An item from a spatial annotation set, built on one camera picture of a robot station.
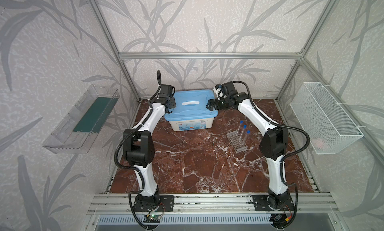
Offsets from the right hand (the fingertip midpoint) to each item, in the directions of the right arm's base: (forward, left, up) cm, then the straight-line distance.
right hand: (213, 100), depth 92 cm
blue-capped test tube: (-13, -17, -11) cm, 24 cm away
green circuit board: (-59, +32, -21) cm, 70 cm away
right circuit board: (-59, -32, -24) cm, 71 cm away
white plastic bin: (-10, +13, -12) cm, 21 cm away
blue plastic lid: (-1, +14, -3) cm, 14 cm away
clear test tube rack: (-21, -16, -19) cm, 32 cm away
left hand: (+3, +26, 0) cm, 27 cm away
